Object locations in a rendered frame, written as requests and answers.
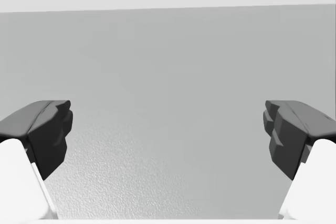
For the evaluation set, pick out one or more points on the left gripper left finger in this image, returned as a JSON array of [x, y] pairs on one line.
[[44, 134]]

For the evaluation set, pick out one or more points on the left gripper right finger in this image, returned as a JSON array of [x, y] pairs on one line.
[[288, 134]]

